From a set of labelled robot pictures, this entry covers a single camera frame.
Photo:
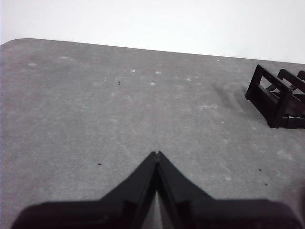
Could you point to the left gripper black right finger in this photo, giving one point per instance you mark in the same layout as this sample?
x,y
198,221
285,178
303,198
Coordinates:
x,y
226,214

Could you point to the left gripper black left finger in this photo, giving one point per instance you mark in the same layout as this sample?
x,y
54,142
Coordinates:
x,y
90,214

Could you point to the black plate rack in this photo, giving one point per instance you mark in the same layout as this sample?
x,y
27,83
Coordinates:
x,y
281,109

